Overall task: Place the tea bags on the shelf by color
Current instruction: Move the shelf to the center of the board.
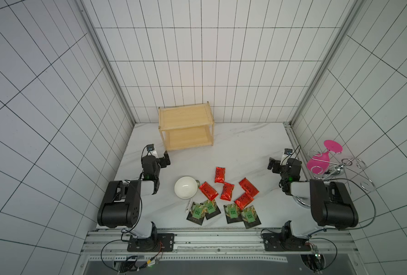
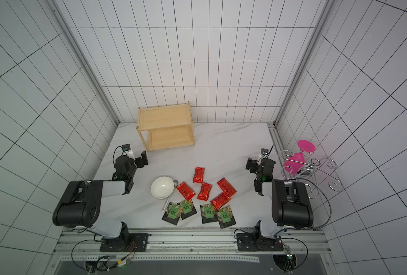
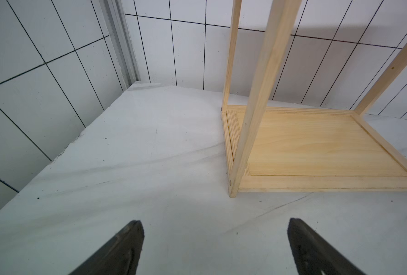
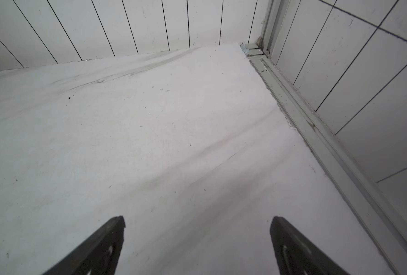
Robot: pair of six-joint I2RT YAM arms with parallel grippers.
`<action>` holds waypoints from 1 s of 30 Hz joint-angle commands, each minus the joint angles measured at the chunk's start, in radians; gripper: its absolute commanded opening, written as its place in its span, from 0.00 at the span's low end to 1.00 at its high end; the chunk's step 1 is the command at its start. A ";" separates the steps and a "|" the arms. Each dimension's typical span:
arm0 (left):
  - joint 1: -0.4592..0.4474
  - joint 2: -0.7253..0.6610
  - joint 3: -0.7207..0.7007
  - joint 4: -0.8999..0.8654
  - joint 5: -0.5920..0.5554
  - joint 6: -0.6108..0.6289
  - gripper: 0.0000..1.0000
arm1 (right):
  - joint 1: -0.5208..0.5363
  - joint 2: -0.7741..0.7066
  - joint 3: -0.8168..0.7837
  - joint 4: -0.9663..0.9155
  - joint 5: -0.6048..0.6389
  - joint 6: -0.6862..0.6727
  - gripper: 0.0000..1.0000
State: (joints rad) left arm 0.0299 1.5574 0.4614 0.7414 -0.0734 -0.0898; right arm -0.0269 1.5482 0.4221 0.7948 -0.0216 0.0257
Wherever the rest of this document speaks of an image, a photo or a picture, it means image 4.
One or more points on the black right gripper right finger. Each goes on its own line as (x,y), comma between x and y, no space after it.
(296,254)

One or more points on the aluminium side rail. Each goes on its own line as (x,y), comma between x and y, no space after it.
(386,228)

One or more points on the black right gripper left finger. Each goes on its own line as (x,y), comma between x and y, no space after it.
(97,255)

